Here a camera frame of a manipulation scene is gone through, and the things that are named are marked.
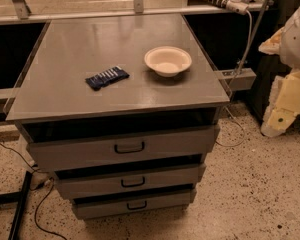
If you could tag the grey metal rail bracket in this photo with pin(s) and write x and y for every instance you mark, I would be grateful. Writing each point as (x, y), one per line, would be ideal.
(236, 82)

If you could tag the grey drawer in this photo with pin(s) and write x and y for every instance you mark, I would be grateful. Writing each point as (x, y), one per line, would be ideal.
(140, 203)
(130, 181)
(116, 149)

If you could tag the dark side cabinet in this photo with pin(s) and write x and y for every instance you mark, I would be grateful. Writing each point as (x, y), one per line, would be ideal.
(270, 66)

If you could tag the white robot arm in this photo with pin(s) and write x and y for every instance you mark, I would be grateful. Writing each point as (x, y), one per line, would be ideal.
(290, 42)

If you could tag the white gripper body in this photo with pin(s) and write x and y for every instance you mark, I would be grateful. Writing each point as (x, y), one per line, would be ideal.
(297, 40)

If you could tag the grey bottom drawer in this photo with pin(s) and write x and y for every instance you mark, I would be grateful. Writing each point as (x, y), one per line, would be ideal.
(140, 203)

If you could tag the grey drawer cabinet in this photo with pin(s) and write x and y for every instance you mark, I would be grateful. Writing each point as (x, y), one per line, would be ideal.
(54, 103)

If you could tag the grey middle drawer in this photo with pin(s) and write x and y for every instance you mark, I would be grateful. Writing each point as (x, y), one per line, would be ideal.
(130, 181)

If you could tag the black metal floor frame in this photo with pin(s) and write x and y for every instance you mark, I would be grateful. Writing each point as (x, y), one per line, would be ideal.
(20, 199)

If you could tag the grey top drawer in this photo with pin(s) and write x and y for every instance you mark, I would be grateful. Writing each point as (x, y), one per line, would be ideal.
(116, 149)

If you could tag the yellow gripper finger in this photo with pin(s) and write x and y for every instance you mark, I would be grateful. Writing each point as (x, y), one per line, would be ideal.
(284, 104)

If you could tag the blue snack packet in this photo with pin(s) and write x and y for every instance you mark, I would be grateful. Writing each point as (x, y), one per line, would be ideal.
(106, 78)

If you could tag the white power strip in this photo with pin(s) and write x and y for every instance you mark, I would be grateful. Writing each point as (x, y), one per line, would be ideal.
(237, 6)

